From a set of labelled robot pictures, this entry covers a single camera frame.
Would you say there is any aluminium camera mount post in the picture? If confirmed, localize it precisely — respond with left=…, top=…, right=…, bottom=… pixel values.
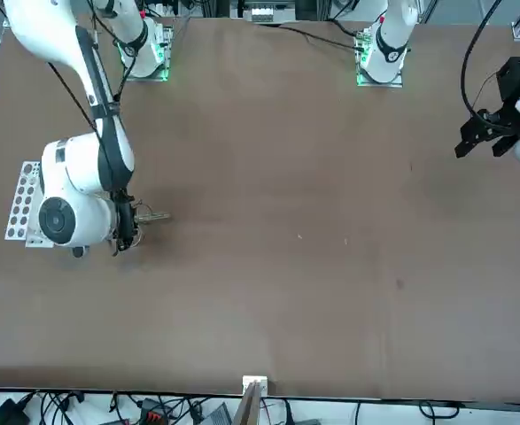
left=235, top=375, right=270, bottom=425

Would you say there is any white test tube rack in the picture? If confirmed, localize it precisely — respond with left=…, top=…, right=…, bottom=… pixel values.
left=4, top=159, right=55, bottom=249

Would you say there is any black base cable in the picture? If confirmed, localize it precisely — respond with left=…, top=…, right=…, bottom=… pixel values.
left=276, top=24, right=363, bottom=50

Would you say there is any black power adapter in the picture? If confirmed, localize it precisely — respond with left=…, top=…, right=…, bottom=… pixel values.
left=0, top=398, right=30, bottom=425

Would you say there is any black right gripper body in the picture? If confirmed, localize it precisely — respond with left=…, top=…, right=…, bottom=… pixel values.
left=110, top=188, right=139, bottom=258

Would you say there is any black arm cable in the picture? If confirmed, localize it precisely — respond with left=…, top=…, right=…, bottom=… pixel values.
left=45, top=12, right=135, bottom=134

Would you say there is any thick black cable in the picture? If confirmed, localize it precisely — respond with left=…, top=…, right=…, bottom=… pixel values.
left=460, top=0, right=508, bottom=117

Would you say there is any black device with red plugs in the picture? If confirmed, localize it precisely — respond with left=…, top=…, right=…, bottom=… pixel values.
left=137, top=398, right=172, bottom=424

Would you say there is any white power strip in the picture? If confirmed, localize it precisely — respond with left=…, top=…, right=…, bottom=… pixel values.
left=244, top=0, right=297, bottom=23

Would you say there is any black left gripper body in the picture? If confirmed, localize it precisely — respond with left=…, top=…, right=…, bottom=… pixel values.
left=497, top=56, right=520, bottom=129

